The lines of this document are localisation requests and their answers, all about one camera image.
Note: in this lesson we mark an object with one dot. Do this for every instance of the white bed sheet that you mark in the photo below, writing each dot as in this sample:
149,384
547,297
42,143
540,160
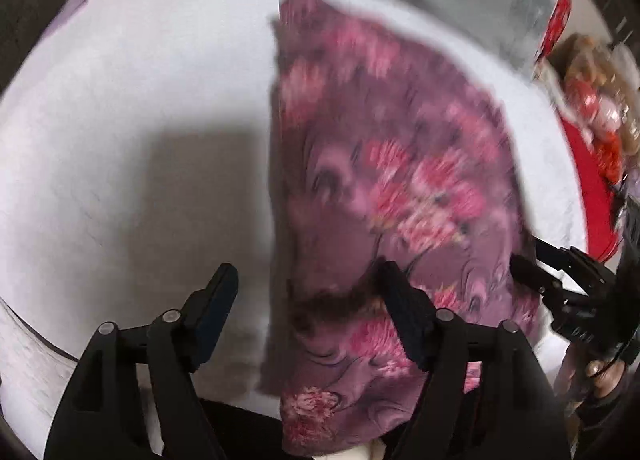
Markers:
125,89

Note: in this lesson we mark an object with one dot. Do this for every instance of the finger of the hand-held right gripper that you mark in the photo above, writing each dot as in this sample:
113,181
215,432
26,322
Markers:
565,257
530,272

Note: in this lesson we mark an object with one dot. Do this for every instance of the purple floral small garment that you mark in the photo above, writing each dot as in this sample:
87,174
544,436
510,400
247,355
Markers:
380,164

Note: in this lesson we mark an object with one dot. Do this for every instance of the person's right hand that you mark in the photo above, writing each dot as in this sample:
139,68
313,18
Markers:
602,377

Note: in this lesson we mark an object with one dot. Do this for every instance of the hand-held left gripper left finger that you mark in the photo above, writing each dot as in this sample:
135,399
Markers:
220,302

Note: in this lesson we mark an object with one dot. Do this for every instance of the brown and red plush toy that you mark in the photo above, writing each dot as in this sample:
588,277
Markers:
595,94

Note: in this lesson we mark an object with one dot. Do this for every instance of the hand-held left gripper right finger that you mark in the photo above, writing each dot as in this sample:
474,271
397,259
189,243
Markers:
400,305

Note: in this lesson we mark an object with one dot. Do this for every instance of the plain red blanket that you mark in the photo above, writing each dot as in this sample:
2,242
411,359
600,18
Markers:
595,200

